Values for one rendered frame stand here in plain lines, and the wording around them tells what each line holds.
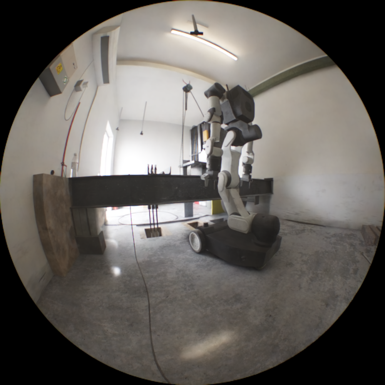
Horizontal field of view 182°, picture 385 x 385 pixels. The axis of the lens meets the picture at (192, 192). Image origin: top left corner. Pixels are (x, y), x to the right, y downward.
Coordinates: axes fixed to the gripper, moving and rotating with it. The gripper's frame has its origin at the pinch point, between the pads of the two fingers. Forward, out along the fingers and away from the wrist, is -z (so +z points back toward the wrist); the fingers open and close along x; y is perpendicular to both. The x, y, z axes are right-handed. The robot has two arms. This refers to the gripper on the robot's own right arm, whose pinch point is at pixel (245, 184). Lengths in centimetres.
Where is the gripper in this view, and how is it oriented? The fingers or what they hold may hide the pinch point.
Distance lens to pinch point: 119.5
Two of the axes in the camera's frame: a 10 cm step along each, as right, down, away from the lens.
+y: -8.6, 0.4, -5.1
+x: -5.1, -2.2, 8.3
